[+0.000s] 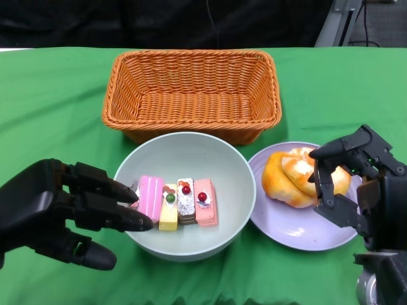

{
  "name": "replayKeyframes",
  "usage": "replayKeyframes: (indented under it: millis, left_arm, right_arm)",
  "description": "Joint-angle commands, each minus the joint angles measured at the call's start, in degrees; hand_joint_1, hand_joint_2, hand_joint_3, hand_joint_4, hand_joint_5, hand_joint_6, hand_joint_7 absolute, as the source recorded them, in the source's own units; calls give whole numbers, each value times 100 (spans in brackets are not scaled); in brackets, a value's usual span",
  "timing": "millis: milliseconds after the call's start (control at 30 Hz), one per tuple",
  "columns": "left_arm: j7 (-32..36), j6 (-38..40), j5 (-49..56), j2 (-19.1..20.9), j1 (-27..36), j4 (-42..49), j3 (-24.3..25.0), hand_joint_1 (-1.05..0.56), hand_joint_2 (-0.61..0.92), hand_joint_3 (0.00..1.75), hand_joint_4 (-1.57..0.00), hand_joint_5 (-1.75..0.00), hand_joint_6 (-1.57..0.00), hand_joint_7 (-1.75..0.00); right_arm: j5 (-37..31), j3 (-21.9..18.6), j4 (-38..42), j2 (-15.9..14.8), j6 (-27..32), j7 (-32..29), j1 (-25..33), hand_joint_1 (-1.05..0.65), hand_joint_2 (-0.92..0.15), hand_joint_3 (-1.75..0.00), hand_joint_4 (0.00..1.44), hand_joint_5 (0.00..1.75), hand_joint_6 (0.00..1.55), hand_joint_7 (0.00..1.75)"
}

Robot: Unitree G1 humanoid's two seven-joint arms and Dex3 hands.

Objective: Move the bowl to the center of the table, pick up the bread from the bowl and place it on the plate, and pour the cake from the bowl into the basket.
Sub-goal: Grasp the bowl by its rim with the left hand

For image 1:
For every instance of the pale green bowl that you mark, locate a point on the pale green bowl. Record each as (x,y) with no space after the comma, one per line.
(190,152)

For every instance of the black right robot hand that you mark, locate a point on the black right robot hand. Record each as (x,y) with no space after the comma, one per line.
(381,197)

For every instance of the long orange bread loaf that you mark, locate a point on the long orange bread loaf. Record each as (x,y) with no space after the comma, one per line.
(276,181)

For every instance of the yellow cake slice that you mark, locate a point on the yellow cake slice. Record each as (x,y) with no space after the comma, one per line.
(168,216)

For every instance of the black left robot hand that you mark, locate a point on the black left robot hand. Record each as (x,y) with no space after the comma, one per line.
(28,206)

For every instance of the twisted striped bread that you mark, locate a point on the twisted striped bread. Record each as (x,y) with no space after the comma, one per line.
(299,168)

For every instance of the pink striped cake slice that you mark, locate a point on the pink striped cake slice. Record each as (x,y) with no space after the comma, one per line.
(151,200)

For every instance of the lavender plate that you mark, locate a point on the lavender plate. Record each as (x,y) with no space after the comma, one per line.
(295,228)

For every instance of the salmon pink cake slice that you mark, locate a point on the salmon pink cake slice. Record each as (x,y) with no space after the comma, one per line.
(206,213)

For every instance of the orange wicker basket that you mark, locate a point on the orange wicker basket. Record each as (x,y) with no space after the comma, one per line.
(190,105)

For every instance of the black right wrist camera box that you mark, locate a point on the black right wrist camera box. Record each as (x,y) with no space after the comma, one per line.
(391,270)

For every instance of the chocolate cake slice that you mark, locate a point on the chocolate cake slice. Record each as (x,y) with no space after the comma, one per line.
(186,206)

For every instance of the green tablecloth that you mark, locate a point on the green tablecloth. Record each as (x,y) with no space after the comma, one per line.
(47,89)

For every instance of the grey metal stand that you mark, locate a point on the grey metal stand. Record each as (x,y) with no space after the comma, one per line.
(332,25)

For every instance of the black backdrop cloth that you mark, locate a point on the black backdrop cloth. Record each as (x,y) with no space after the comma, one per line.
(95,22)

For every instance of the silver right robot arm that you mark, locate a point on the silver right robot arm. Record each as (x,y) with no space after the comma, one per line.
(365,289)

